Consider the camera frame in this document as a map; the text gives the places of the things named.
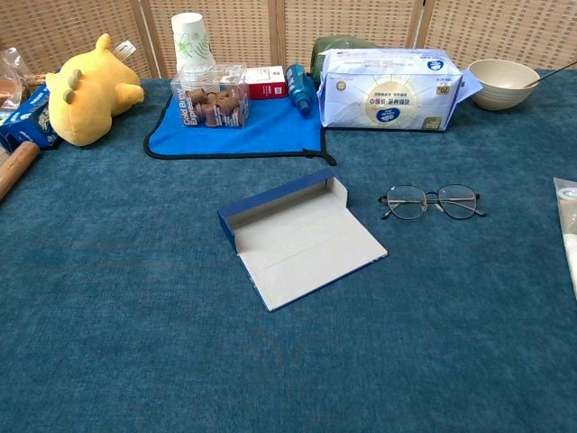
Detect thin-framed eyeglasses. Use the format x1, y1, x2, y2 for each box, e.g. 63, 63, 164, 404
377, 183, 487, 221

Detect blue cloth with black edge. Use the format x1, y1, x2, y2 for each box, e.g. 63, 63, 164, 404
142, 92, 338, 167

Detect blue plastic bottle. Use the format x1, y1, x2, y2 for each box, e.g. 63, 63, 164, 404
285, 63, 317, 118

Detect red and white small box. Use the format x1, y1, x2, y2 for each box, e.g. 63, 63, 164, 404
244, 65, 289, 101

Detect clear coffee capsule box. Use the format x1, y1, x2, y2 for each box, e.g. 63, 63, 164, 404
170, 64, 252, 130

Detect white blue tissue pack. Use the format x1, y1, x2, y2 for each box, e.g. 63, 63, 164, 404
316, 47, 464, 133

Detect green spray bottle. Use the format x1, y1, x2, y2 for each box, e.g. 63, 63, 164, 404
309, 35, 380, 85

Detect white paper cup stack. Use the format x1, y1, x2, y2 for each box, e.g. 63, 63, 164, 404
170, 12, 217, 91

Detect woven bamboo folding screen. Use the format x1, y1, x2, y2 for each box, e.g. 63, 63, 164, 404
0, 0, 577, 80

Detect yellow plush toy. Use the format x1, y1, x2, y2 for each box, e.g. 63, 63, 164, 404
44, 32, 146, 148

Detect beige bowl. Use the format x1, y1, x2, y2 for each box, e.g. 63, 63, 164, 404
467, 59, 541, 112

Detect dark blue snack box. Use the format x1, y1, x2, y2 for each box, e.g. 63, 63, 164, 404
0, 82, 62, 152

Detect wooden rolling pin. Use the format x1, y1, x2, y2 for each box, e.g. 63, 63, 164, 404
0, 140, 41, 202

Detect clear bag with white cloth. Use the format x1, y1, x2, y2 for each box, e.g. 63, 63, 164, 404
553, 177, 577, 302

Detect bagged brown bread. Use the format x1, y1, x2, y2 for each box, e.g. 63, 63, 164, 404
0, 47, 35, 114

